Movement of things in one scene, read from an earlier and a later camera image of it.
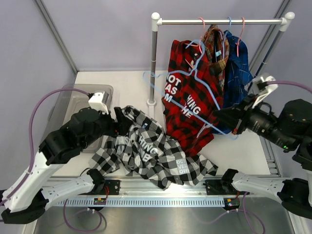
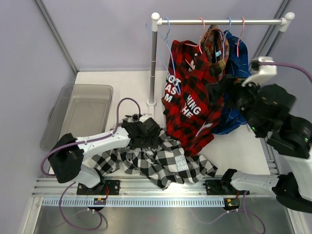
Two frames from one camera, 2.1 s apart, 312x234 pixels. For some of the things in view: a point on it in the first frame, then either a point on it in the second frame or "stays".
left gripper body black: x=117 y=128 → x=148 y=143
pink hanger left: x=199 y=45 stays
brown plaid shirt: x=217 y=46 stays
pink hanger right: x=238 y=43 stays
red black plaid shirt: x=193 y=94 stays
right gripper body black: x=251 y=106 → x=239 y=97
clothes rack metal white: x=156 y=21 stays
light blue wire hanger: x=202 y=85 → x=174 y=79
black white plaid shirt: x=141 y=148 stays
